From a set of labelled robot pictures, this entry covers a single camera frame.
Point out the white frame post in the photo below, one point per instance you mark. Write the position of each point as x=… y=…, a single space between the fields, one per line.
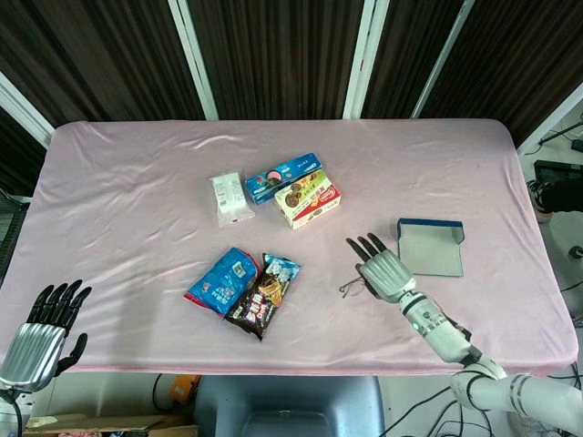
x=193 y=59
x=439 y=64
x=549 y=118
x=362 y=59
x=23 y=111

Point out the blue Oreo cookie box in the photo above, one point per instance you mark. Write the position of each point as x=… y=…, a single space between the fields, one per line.
x=273 y=179

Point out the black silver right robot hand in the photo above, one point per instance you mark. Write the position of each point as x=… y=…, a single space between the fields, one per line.
x=387 y=273

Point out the blue glasses case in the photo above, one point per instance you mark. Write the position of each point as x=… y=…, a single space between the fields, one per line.
x=430 y=252

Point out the dark brown Don snack bag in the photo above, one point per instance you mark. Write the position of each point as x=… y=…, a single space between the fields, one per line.
x=259 y=300

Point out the blue snack bag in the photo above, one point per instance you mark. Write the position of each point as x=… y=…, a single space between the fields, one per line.
x=221 y=282

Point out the grey robot torso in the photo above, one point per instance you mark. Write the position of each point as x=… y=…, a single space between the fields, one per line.
x=287 y=400

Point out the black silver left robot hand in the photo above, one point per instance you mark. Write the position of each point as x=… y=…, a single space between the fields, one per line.
x=29 y=352

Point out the pink tablecloth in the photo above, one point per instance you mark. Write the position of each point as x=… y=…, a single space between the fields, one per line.
x=136 y=205

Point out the eyeglasses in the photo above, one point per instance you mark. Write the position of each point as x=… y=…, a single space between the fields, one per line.
x=351 y=287

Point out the orange device under table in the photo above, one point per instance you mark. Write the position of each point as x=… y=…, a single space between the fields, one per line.
x=182 y=389

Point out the black trouser leg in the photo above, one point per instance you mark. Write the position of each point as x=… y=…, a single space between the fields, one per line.
x=567 y=198

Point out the brown cardboard box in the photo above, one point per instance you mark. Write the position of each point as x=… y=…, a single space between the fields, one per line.
x=100 y=425

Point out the white tissue pack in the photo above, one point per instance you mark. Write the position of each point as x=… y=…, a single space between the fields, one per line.
x=230 y=196

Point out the white sneaker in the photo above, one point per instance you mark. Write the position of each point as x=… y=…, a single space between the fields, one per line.
x=537 y=200

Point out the cream chocolate biscuit box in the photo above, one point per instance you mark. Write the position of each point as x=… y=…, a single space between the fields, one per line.
x=309 y=205

